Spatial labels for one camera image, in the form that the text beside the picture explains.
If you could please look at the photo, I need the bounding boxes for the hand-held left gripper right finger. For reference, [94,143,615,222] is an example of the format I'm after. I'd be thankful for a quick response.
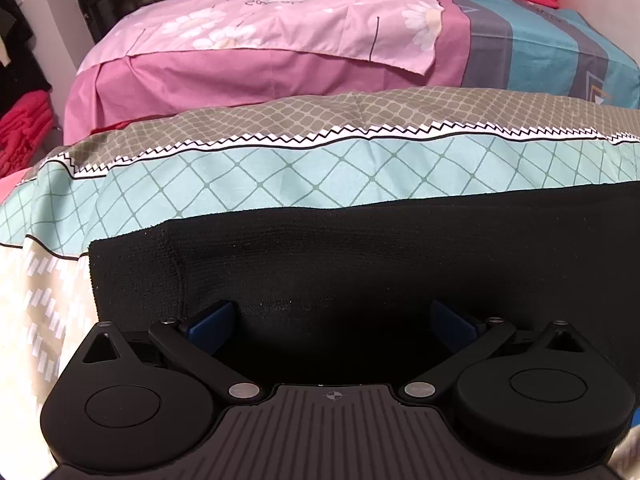
[399,298,583,404]

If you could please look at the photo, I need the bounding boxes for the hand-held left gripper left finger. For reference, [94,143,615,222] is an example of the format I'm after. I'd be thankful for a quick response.
[75,300,263,405]

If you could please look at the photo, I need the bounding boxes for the black pants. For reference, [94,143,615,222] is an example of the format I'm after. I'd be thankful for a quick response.
[87,180,640,398]

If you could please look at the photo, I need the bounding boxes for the patterned bed quilt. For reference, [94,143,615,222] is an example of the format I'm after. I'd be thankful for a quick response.
[0,86,640,480]

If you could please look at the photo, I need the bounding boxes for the pile of red clothes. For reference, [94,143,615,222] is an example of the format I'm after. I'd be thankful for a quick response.
[0,89,55,177]

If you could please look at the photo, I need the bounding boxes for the pink floral bed sheet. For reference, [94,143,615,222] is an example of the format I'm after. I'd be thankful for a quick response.
[62,0,473,143]

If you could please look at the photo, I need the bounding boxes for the blue grey striped bed sheet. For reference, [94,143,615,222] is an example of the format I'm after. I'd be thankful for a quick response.
[439,0,640,110]

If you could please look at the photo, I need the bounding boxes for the black hanging clothes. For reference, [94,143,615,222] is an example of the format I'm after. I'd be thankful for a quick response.
[0,0,52,111]

